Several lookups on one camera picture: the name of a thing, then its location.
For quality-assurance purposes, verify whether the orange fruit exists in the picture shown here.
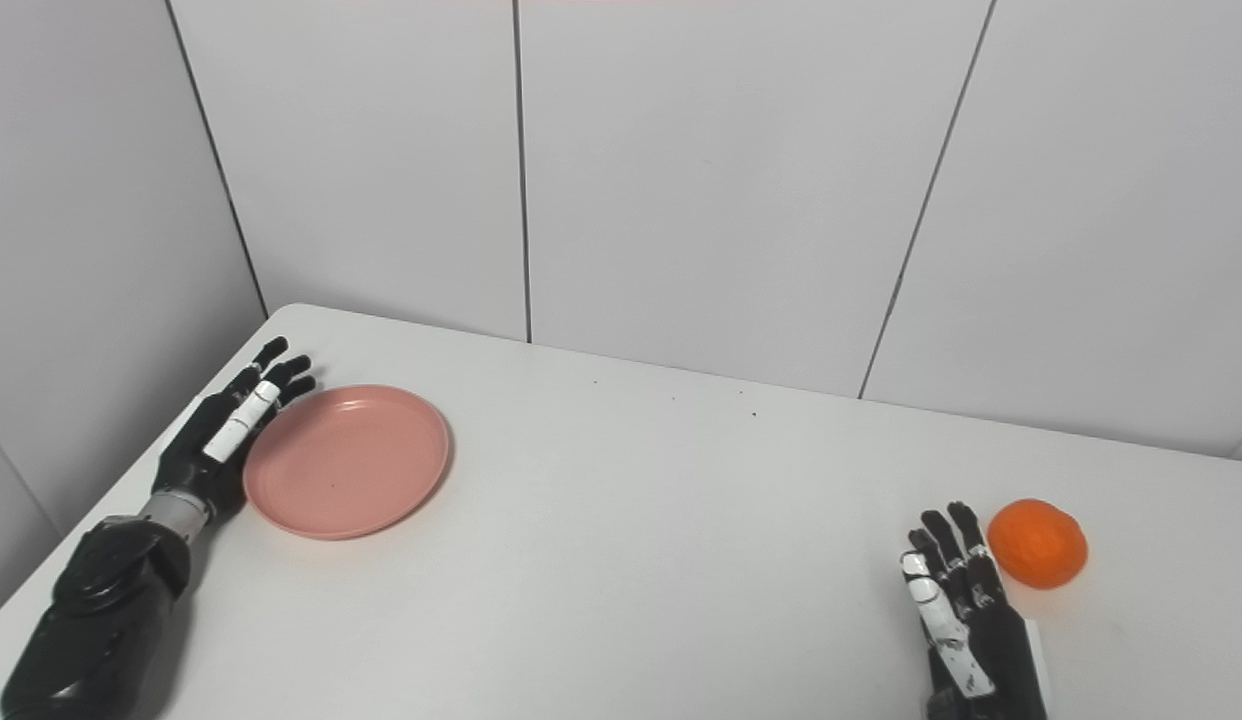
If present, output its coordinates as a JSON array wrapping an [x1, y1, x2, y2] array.
[[987, 498, 1089, 589]]

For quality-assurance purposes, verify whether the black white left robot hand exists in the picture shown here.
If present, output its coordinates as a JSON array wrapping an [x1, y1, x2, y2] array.
[[151, 336, 318, 521]]

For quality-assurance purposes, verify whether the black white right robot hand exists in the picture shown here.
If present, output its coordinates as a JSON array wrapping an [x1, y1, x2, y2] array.
[[901, 501, 1050, 720]]

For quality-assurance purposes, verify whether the pink round plate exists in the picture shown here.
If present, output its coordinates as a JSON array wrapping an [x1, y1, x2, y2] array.
[[243, 384, 452, 541]]

